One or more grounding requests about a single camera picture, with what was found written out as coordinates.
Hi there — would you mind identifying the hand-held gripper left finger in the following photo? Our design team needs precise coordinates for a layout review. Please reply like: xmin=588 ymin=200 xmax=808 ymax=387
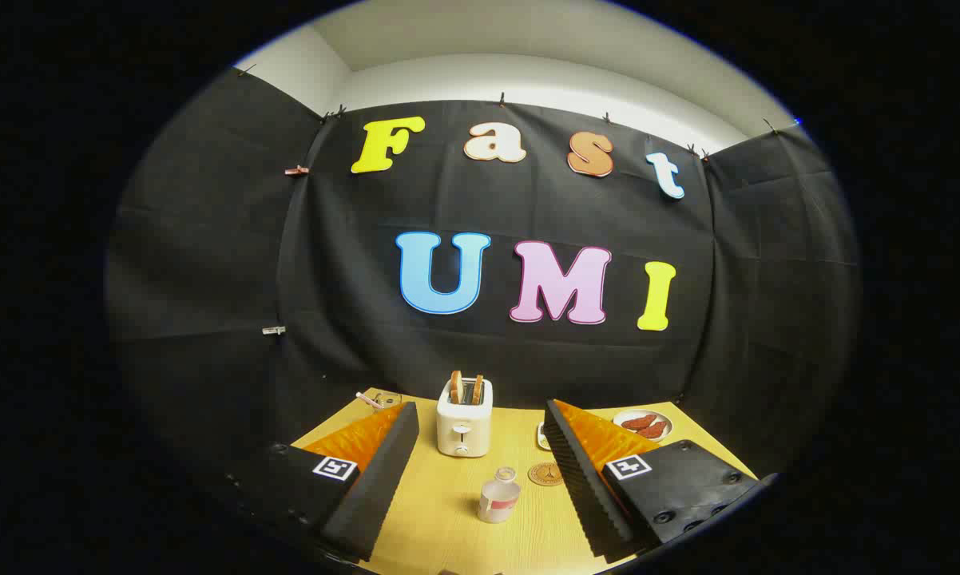
xmin=226 ymin=402 xmax=421 ymax=562

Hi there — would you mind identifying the black backdrop cloth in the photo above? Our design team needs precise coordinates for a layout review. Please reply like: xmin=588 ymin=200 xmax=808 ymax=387
xmin=105 ymin=68 xmax=860 ymax=488

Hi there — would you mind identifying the clear juice bottle red label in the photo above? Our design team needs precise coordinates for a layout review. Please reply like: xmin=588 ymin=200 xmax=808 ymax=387
xmin=478 ymin=467 xmax=522 ymax=525

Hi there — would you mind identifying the white oval plate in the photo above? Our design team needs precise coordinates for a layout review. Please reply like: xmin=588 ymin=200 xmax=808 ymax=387
xmin=613 ymin=410 xmax=674 ymax=442

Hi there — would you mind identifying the white toaster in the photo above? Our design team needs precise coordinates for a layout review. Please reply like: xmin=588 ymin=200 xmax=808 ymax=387
xmin=436 ymin=378 xmax=494 ymax=458

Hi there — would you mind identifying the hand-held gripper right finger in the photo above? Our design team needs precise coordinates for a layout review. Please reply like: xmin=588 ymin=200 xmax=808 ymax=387
xmin=542 ymin=399 xmax=770 ymax=564

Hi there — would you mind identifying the wooden table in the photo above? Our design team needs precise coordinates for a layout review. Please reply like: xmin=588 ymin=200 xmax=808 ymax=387
xmin=291 ymin=388 xmax=760 ymax=575

